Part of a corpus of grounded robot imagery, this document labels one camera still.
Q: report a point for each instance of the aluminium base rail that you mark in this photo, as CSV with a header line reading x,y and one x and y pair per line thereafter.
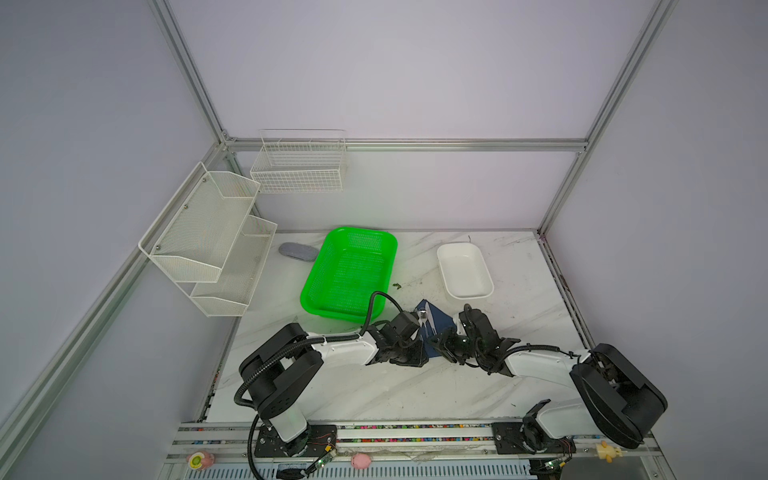
x,y
440,449

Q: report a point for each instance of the yellow toy figure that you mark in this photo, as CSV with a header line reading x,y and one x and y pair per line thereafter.
x,y
608,452

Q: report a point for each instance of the pink toy ball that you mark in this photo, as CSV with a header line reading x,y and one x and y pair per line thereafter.
x,y
361,461

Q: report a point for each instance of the dark blue paper napkin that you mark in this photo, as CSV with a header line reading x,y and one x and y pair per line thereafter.
x,y
432,321

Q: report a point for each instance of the white rectangular tray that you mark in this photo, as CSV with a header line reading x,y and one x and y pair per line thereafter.
x,y
464,271

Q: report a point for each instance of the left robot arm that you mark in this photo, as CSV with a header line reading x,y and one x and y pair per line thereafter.
x,y
276,374

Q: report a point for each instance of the green plastic basket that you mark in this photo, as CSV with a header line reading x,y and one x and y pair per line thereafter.
x,y
352,264

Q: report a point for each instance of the grey oval pouch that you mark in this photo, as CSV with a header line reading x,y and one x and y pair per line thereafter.
x,y
298,251

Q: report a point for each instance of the white mesh two-tier shelf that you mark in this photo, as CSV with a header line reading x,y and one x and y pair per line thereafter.
x,y
210,242

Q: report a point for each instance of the white wire basket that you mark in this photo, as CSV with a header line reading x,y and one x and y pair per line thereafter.
x,y
293,161

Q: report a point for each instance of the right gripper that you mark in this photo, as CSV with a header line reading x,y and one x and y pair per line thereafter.
x,y
443,345

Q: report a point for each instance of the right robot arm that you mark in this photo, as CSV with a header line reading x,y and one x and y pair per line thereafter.
x,y
613,398

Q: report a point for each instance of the pink green toy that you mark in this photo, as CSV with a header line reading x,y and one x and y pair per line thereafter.
x,y
200,460

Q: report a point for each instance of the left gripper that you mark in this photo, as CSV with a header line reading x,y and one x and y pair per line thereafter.
x,y
417,359

